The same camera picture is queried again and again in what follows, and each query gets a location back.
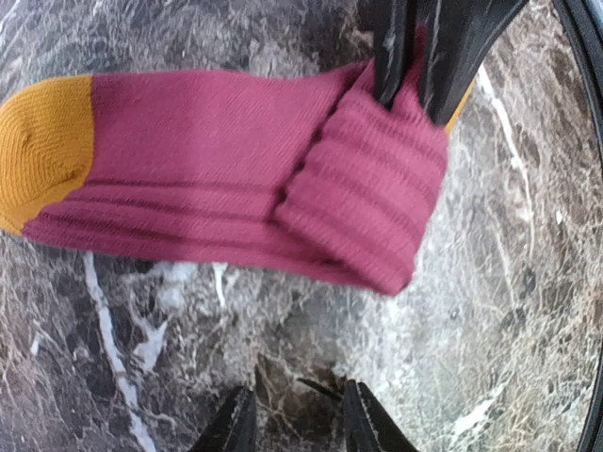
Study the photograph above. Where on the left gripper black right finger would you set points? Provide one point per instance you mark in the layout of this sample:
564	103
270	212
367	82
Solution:
368	426

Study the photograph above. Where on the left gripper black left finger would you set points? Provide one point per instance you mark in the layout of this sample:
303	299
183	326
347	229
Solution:
233	428

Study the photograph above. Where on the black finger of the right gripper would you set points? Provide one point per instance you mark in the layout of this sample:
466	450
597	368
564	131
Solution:
460	34
393	24

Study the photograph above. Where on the maroon purple orange striped sock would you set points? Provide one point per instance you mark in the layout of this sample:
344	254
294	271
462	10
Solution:
309	175

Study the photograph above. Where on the black front frame rail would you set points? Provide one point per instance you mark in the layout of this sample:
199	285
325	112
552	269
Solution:
582	25

